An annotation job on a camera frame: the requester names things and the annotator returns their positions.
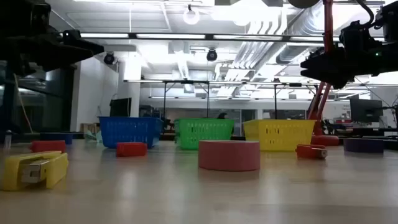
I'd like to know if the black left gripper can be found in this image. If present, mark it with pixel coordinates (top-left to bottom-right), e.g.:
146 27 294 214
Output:
0 0 105 77

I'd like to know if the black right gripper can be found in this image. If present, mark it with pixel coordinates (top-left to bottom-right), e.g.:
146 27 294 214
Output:
300 1 398 90

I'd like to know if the red stapler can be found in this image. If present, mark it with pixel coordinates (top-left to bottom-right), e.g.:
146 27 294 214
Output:
116 142 148 157
295 144 328 160
30 140 67 154

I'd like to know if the purple tape roll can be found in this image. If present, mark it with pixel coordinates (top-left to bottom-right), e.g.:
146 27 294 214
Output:
343 138 385 154

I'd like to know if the white teal staple remover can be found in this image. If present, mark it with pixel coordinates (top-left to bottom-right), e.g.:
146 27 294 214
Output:
84 129 103 144

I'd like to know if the blue tape roll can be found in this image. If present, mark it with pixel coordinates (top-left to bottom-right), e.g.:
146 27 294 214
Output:
39 132 74 146

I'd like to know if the pink tape roll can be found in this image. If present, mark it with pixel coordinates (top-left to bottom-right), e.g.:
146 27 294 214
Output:
198 139 261 172

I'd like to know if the yellow stapler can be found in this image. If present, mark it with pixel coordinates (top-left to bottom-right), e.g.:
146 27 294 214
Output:
1 151 70 192

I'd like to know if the black computer monitor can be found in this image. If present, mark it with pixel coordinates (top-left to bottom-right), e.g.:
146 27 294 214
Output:
349 98 384 124

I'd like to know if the red desk lamp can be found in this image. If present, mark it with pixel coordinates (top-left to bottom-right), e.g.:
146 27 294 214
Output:
287 0 340 147

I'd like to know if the black flat screen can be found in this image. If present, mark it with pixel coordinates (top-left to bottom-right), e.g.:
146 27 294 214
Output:
109 97 132 118

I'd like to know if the yellow plastic basket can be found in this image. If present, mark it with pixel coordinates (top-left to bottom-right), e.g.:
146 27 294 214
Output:
243 119 317 152

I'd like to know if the black desk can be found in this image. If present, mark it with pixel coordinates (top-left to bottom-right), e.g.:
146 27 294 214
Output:
329 123 398 138

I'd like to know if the wooden crate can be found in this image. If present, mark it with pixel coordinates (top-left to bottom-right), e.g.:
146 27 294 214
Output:
80 123 100 134

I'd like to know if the blue plastic basket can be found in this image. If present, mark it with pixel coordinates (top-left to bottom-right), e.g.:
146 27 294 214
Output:
98 116 165 149

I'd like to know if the overhead light bar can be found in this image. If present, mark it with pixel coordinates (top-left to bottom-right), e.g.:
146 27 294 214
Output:
62 32 386 43

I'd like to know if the green plastic basket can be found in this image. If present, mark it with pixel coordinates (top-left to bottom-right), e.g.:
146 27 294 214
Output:
174 118 235 151

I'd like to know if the white ring light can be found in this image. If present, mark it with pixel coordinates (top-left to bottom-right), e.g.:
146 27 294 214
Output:
182 4 200 26

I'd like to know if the black background table frame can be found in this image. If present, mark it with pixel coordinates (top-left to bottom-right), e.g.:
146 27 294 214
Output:
161 79 320 121

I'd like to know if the black aluminium table frame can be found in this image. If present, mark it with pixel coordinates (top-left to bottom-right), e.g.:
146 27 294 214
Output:
0 130 398 151

